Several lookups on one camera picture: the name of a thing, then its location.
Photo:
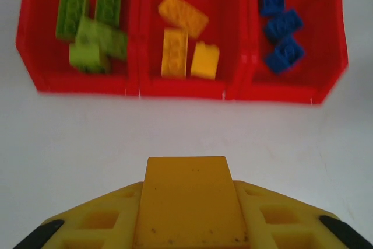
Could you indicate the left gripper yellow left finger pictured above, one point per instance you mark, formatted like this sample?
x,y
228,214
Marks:
x,y
110,217

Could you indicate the red plastic bin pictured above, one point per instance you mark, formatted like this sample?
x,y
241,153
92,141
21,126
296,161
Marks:
x,y
323,27
40,27
221,13

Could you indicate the yellow lego brick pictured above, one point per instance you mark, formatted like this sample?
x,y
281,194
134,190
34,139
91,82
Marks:
x,y
174,53
204,62
189,202
183,14

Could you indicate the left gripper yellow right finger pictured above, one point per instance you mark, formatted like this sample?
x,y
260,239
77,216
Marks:
x,y
277,217

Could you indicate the blue lego brick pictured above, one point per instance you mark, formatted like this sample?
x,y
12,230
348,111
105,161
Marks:
x,y
284,55
272,1
284,26

